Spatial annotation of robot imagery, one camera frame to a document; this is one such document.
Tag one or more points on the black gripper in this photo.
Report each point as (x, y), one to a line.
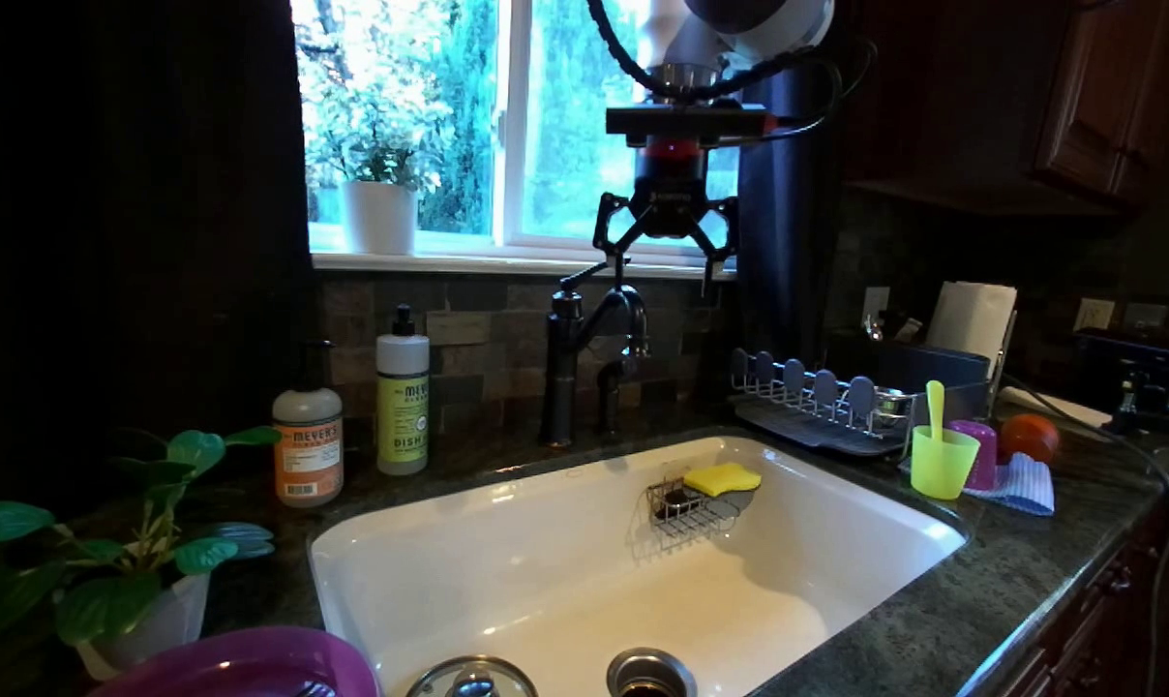
(670, 189)

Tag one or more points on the dark bronze kitchen faucet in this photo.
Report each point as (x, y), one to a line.
(558, 373)

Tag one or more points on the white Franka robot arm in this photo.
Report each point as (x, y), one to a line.
(763, 21)

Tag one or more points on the white kitchen sink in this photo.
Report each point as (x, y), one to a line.
(547, 566)

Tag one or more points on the dark blue curtain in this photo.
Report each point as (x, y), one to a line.
(783, 234)
(133, 195)

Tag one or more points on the blue dish rack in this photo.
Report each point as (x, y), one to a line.
(817, 399)

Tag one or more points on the yellow sponge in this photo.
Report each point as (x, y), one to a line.
(723, 479)

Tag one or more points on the windowsill plant in white pot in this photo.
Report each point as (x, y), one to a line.
(380, 216)

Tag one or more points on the green-label soap bottle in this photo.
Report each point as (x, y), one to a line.
(403, 399)

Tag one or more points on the white paper towel roll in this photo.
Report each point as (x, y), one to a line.
(973, 322)

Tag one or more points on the yellow-green plastic cup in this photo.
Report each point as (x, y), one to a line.
(942, 466)

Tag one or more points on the purple plastic cup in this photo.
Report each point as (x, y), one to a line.
(989, 452)

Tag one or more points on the orange round fruit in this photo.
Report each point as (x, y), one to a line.
(1031, 438)

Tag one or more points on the orange lidded jar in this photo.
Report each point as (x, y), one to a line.
(306, 452)

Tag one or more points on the blue striped dish cloth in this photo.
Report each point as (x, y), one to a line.
(1029, 491)

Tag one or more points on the metal sink drain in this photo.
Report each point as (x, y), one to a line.
(652, 675)

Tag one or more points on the glass pot lid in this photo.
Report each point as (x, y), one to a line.
(469, 679)

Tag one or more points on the black coffee machine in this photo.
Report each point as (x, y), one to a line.
(1149, 381)

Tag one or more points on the purple plastic bowl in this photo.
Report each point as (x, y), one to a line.
(248, 664)

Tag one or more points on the green plant in white pot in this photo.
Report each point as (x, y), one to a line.
(105, 603)

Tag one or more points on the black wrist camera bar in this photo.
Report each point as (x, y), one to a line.
(687, 122)

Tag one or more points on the white wall outlet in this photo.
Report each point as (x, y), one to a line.
(1093, 314)
(878, 310)

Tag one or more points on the wooden wall cabinet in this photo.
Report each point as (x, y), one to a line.
(1102, 104)

